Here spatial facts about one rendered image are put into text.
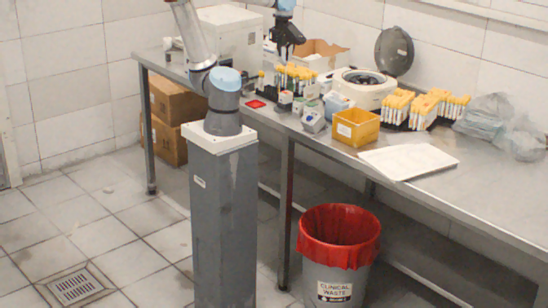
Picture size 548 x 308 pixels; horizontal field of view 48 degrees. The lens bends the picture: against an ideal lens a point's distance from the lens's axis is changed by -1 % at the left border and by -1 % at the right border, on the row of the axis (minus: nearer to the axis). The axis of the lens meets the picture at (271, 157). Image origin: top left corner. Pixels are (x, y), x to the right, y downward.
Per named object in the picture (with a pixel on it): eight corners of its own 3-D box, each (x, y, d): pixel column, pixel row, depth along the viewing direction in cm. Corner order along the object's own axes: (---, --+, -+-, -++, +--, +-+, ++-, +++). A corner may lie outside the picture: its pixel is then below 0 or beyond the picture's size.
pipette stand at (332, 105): (320, 121, 258) (322, 98, 254) (333, 116, 262) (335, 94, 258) (337, 129, 251) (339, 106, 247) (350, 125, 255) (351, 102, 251)
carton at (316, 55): (271, 77, 303) (272, 46, 296) (313, 65, 320) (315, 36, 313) (307, 91, 287) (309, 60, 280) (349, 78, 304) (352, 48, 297)
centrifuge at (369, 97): (315, 100, 277) (317, 74, 272) (367, 89, 292) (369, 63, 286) (350, 120, 260) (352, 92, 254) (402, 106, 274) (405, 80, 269)
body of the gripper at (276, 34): (282, 39, 262) (283, 11, 256) (295, 44, 256) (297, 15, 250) (267, 42, 257) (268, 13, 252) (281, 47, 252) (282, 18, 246)
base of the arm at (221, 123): (213, 138, 230) (214, 114, 226) (196, 125, 242) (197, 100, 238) (249, 134, 237) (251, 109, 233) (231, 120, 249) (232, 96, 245)
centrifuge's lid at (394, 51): (377, 19, 277) (391, 20, 281) (367, 74, 287) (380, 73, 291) (412, 32, 261) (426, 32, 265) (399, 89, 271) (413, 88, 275)
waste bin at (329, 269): (276, 297, 292) (278, 217, 271) (329, 266, 314) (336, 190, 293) (335, 341, 267) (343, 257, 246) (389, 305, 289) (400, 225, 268)
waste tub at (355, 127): (329, 137, 244) (332, 113, 240) (353, 128, 252) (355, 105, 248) (355, 149, 235) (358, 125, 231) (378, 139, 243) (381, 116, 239)
